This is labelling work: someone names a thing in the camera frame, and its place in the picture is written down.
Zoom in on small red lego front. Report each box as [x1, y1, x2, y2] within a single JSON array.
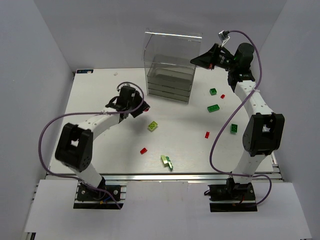
[[140, 148, 148, 154]]

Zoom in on small red lego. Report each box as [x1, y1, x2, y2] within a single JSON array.
[[140, 148, 148, 154], [205, 131, 210, 139]]

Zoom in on clear drawer container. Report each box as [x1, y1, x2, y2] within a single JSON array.
[[142, 28, 202, 104]]

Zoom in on green lego plate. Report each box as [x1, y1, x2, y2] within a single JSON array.
[[207, 104, 220, 113]]

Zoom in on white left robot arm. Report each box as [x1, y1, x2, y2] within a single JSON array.
[[54, 82, 150, 195]]

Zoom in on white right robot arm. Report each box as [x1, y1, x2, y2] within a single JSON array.
[[190, 42, 285, 194]]

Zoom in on lime green lego brick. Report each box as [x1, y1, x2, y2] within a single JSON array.
[[147, 121, 158, 132]]

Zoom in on small green lego cube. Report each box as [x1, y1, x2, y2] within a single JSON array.
[[209, 88, 217, 96]]

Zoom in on blue label left corner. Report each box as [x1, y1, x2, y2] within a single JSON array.
[[76, 69, 94, 74]]

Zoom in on light green lego assembly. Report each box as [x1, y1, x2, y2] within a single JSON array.
[[160, 155, 174, 171]]

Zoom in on dark green lego brick right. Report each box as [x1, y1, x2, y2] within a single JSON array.
[[230, 123, 238, 135]]

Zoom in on small red lego right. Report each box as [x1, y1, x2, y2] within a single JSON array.
[[205, 131, 210, 139]]

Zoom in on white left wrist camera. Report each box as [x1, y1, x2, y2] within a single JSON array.
[[116, 83, 131, 92]]

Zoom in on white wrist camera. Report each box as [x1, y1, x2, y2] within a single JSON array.
[[116, 83, 131, 92], [218, 30, 230, 47]]

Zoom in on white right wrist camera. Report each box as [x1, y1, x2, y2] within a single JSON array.
[[218, 30, 230, 47]]

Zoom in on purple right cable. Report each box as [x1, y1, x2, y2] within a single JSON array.
[[209, 29, 273, 207]]

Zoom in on purple cable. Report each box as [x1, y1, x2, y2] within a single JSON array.
[[209, 29, 273, 207], [38, 81, 146, 210]]

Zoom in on aluminium table front rail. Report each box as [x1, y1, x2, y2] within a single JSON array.
[[46, 172, 283, 182]]

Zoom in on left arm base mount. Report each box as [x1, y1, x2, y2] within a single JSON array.
[[73, 182, 127, 210]]

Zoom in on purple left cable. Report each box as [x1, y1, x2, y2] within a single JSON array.
[[38, 81, 146, 210]]

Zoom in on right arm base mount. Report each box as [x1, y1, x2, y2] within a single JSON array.
[[203, 183, 258, 213]]

